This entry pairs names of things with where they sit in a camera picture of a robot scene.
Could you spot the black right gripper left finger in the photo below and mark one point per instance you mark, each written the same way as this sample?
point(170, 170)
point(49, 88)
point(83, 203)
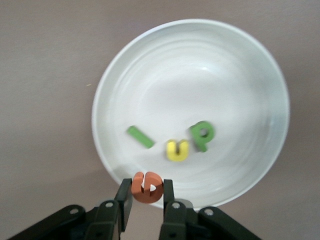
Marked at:
point(123, 200)

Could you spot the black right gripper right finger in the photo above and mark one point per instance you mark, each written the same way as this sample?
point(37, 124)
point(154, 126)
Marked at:
point(175, 220)

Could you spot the orange foam letter e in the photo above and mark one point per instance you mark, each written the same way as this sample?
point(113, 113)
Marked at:
point(140, 192)

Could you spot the yellow foam letter u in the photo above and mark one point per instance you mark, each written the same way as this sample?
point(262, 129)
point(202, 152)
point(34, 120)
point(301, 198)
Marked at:
point(176, 157)

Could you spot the green foam letter l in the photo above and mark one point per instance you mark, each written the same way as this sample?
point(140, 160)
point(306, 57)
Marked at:
point(141, 137)

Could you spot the green foam letter p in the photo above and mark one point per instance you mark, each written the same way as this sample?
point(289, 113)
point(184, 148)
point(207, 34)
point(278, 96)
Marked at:
point(200, 140)

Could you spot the beige round plate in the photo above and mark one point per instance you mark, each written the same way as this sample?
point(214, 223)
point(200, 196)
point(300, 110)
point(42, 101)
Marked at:
point(190, 82)

